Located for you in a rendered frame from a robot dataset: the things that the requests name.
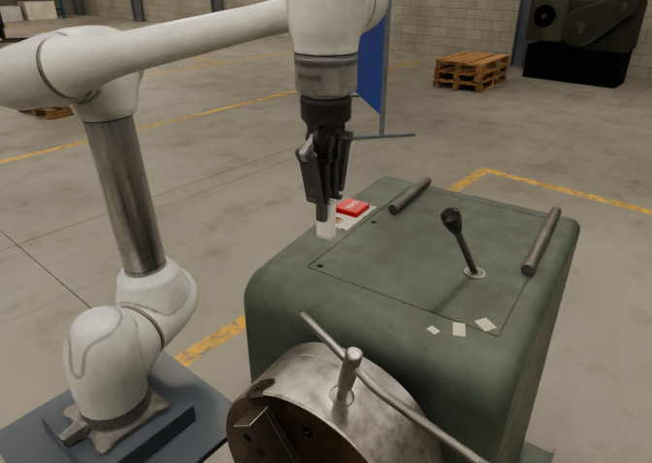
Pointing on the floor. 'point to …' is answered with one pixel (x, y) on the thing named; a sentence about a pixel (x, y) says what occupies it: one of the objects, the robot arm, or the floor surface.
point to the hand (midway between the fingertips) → (325, 218)
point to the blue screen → (375, 68)
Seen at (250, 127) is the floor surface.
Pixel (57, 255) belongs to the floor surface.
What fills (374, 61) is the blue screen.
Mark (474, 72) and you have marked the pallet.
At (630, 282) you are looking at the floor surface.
